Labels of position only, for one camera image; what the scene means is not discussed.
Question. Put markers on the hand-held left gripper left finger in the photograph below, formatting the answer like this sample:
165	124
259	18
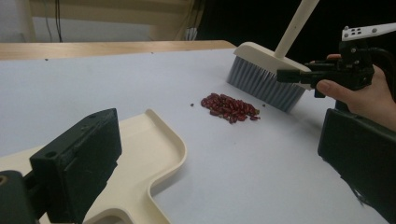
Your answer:
77	161

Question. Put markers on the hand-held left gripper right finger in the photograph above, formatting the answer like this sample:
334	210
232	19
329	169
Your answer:
358	149

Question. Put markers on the cream hand brush grey bristles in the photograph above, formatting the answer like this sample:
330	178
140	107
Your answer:
258	56

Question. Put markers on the cream plastic dustpan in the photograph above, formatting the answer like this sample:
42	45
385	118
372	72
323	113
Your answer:
146	146

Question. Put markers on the pile of red beans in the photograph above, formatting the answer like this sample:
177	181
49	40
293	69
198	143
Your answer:
230	107

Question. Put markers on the dark curtain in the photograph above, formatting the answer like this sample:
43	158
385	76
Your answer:
249	18

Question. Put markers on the white table board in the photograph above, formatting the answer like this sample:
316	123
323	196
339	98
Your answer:
124	84

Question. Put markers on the wooden table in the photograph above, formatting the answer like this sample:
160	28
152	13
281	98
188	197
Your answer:
93	49

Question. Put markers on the light wooden furniture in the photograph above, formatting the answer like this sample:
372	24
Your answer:
109	9

